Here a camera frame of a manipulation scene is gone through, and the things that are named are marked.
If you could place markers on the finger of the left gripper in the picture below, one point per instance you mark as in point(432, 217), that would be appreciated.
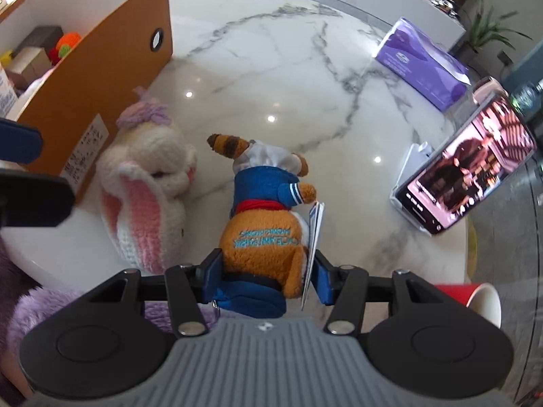
point(19, 143)

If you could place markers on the orange cardboard storage box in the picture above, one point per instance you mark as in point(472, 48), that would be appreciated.
point(124, 45)

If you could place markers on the potted green plant right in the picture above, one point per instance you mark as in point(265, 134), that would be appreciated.
point(486, 27)

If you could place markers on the orange bear plush blue outfit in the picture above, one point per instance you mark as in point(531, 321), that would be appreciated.
point(265, 242)

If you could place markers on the white printed card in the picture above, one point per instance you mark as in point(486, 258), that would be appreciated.
point(316, 215)

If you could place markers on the smartphone on stand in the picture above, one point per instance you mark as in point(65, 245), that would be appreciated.
point(492, 145)

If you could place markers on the small brown cardboard box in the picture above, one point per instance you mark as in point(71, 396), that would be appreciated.
point(30, 64)

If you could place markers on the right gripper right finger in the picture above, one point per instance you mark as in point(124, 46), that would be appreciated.
point(345, 290)

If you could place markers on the black textured gift box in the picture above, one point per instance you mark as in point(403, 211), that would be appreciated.
point(43, 37)

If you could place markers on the white crochet bunny plush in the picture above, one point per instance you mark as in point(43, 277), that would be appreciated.
point(143, 176)

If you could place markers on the purple fluffy cloth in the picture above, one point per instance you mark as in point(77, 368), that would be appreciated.
point(41, 303)

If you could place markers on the yellow round case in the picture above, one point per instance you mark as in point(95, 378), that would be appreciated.
point(6, 58)

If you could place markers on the cow figurine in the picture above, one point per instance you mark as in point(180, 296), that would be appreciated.
point(446, 6)

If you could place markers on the pink small heater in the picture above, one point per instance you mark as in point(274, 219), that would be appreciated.
point(484, 88)

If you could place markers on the orange red crochet toy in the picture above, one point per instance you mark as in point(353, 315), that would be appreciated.
point(63, 46)

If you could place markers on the red paper cup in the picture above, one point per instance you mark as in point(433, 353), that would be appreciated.
point(482, 298)

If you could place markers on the clear phone stand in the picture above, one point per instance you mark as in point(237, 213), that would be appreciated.
point(414, 160)

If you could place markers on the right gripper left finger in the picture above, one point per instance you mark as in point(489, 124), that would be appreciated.
point(190, 286)

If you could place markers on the purple tissue pack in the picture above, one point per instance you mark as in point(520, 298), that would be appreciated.
point(413, 56)

